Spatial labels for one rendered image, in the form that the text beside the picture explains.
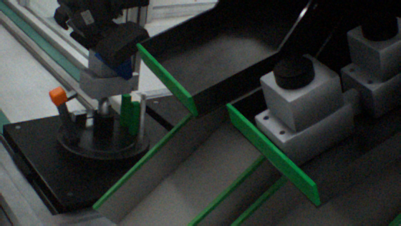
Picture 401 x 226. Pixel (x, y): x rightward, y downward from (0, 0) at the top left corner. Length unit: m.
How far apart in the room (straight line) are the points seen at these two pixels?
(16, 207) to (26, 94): 0.45
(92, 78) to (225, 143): 0.24
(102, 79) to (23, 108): 0.33
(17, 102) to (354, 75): 0.79
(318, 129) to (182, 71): 0.18
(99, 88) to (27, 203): 0.19
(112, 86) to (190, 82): 0.29
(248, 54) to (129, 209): 0.24
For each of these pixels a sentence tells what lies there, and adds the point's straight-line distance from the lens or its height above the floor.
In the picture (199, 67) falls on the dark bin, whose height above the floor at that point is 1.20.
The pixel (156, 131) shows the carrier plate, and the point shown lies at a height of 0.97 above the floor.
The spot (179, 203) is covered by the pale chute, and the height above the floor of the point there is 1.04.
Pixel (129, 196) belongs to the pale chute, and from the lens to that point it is 0.70.
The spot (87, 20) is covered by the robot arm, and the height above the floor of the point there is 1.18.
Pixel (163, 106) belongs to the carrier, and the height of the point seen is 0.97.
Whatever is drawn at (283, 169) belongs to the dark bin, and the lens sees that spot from 0.46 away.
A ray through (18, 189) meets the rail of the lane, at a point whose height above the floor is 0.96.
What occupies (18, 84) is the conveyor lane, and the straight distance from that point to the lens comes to 1.25.
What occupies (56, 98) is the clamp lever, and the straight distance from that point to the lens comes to 0.84.
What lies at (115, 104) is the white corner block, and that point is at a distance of 1.02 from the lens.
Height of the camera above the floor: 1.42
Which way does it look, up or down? 25 degrees down
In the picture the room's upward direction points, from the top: 8 degrees clockwise
